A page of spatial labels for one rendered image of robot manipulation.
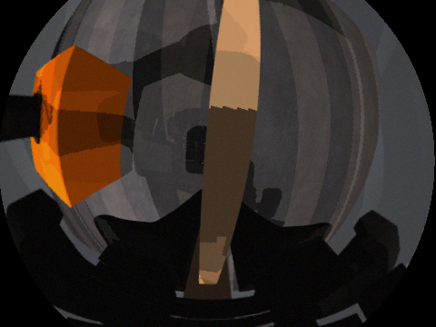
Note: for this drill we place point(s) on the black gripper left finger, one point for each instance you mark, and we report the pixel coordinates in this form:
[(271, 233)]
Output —
[(171, 240)]

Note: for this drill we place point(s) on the long wooden rail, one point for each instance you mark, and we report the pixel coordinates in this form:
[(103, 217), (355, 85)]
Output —
[(230, 131)]

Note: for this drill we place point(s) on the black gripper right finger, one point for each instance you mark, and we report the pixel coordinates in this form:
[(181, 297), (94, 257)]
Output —
[(257, 243)]

